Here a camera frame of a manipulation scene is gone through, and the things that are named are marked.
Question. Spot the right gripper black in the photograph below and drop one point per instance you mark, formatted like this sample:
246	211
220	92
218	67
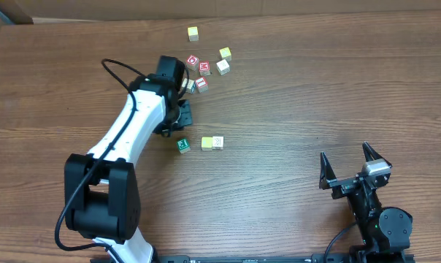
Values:
348	182

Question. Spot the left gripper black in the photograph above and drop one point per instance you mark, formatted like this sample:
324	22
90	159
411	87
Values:
185	117

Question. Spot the green letter block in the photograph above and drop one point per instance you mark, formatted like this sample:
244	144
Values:
183	145

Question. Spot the yellow block letter B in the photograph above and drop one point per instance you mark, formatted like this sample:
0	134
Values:
207	143

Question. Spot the white block green side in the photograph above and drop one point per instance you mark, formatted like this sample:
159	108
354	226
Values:
217	143

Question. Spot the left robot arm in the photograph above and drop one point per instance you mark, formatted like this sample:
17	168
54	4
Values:
102	203

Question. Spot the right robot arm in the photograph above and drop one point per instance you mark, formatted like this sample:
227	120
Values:
385	231

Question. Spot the white block with blue side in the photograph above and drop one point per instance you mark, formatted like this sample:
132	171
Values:
189	86

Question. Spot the red block letter I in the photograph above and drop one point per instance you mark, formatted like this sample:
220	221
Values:
201	84

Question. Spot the red block letter M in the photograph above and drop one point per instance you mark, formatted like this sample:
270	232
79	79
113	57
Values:
204	68

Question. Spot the red block with circle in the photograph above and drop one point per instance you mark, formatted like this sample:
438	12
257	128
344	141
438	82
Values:
192	63

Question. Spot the white block right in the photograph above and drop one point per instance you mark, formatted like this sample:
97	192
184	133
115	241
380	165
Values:
223	67

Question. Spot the yellow block upper right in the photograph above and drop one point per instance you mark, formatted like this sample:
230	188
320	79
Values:
225	54

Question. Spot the yellow block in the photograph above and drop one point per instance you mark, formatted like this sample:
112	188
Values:
225	54
193	34

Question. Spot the yellow block far top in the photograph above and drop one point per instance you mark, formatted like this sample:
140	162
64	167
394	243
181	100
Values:
193	34

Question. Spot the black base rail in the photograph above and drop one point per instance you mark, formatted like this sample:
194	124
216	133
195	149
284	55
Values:
314	258

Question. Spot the cardboard back wall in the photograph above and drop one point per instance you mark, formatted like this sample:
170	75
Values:
23	11

